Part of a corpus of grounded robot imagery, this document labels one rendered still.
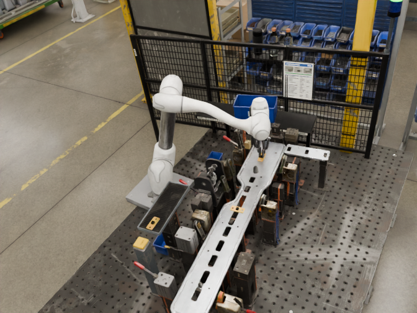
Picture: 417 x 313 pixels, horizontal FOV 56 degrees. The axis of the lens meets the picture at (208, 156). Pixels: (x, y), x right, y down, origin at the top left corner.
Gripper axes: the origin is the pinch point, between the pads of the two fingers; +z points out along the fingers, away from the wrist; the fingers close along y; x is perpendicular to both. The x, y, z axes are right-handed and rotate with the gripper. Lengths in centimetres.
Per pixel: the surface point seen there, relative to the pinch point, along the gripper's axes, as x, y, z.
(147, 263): -99, -30, 2
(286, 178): -8.2, 19.4, 10.7
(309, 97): 55, 19, -11
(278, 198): -22.0, 18.0, 15.8
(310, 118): 50, 21, 3
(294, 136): 23.6, 15.9, 1.5
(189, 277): -97, -7, 6
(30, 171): 18, -282, 106
